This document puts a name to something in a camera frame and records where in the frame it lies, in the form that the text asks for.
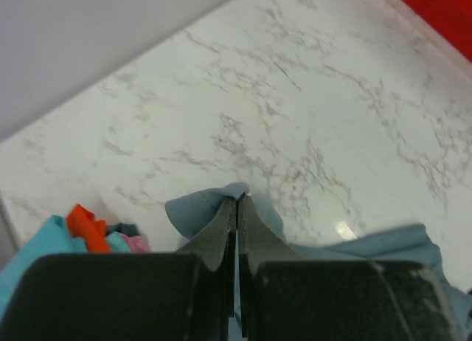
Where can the orange folded t shirt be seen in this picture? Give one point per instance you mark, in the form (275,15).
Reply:
(83,224)

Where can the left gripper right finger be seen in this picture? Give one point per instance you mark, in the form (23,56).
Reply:
(257,244)

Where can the grey-blue t shirt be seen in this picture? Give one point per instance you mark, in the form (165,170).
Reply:
(189,214)

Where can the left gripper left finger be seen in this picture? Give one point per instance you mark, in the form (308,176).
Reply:
(214,245)

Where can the red plastic bin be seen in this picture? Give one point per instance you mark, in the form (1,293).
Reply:
(449,18)

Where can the teal folded t shirt top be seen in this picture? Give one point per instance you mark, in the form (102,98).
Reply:
(52,238)

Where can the pink folded t shirt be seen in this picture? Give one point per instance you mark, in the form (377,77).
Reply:
(136,244)

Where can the teal folded t shirt lower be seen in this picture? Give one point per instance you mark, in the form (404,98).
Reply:
(117,243)

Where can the teal folded t shirt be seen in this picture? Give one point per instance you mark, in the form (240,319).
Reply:
(52,238)
(117,243)

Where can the dark blue folded t shirt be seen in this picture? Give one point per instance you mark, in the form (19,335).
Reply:
(127,229)

